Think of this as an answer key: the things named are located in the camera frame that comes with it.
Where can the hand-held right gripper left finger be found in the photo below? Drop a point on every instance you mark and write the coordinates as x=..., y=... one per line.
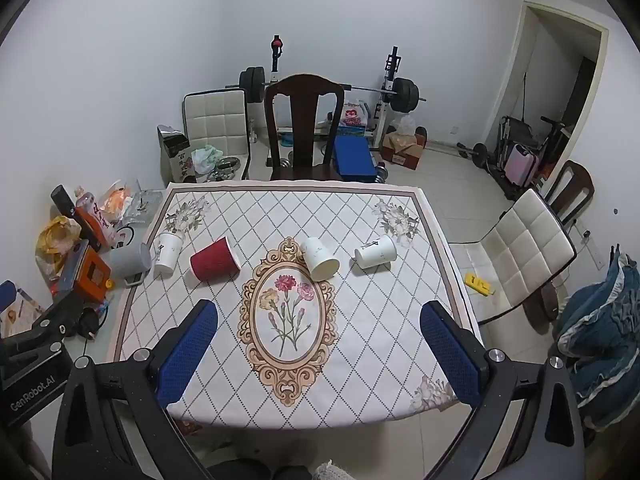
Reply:
x=187, y=355

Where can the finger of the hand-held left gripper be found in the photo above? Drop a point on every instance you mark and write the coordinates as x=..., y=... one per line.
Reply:
x=55, y=317
x=5, y=295

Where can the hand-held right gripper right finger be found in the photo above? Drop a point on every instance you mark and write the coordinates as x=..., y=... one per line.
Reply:
x=452, y=355

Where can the red paper cup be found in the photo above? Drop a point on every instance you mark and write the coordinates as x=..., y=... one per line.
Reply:
x=215, y=265

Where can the white paper cup black print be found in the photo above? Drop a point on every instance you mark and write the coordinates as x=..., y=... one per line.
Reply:
x=167, y=252
x=375, y=252

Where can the plain white paper cup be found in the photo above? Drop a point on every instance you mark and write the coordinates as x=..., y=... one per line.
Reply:
x=320, y=258

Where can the printed leaflet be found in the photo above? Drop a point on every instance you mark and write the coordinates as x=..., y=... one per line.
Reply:
x=20, y=310

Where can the black power plug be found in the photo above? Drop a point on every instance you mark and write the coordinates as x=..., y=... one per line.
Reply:
x=89, y=321

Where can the orange box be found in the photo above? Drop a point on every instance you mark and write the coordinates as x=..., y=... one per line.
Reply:
x=90, y=272

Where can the yellow plastic bag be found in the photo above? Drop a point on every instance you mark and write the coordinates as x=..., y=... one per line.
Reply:
x=55, y=240

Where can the yellow floor item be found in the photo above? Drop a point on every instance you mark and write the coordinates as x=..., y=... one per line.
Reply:
x=479, y=282

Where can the grey mug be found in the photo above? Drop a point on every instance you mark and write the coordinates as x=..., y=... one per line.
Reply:
x=130, y=260

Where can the floral printed tablecloth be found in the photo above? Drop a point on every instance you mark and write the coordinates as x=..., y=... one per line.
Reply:
x=360, y=330

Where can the red packet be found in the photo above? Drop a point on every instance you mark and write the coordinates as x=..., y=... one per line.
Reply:
x=92, y=215

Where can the black oblong device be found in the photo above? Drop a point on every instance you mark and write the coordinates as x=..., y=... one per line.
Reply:
x=62, y=197

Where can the white padded chair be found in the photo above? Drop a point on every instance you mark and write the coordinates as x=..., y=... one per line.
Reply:
x=525, y=250
x=215, y=120

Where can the orange snack bag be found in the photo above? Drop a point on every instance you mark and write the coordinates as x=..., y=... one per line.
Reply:
x=115, y=199

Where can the glass ashtray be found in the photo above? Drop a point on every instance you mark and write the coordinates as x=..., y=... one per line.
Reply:
x=142, y=206

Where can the blue denim clothing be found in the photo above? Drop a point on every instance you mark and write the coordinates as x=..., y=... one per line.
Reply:
x=605, y=325

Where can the white power strip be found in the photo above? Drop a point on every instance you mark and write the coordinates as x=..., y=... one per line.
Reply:
x=592, y=247

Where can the metal bowl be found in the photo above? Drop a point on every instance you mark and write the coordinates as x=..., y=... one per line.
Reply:
x=227, y=164

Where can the black printed carton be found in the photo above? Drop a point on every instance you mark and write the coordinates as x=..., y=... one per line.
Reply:
x=172, y=157

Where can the green and white cloth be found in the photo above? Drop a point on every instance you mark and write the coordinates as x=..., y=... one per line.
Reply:
x=205, y=157

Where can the pink suitcase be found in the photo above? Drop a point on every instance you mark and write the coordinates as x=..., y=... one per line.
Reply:
x=521, y=166

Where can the small floor barbell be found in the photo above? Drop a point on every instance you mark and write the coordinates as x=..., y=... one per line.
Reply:
x=479, y=154

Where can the brown cardboard box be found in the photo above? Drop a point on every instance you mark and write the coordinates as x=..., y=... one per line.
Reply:
x=402, y=152

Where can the dark wooden chair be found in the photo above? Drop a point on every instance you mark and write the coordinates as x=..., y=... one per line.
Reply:
x=304, y=125
x=575, y=185

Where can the blue bench pad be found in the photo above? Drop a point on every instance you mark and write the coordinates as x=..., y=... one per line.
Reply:
x=354, y=157

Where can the black folded exercise machine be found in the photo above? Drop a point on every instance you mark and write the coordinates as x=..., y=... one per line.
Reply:
x=520, y=132

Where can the clear plastic bag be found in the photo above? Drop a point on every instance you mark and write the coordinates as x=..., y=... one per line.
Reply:
x=406, y=124

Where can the red and white plastic bag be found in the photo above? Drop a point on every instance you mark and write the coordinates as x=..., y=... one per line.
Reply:
x=354, y=114

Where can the white barbell rack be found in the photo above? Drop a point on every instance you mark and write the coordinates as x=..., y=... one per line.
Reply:
x=385, y=100

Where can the black barbell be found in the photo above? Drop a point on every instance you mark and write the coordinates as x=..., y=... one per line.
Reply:
x=405, y=94

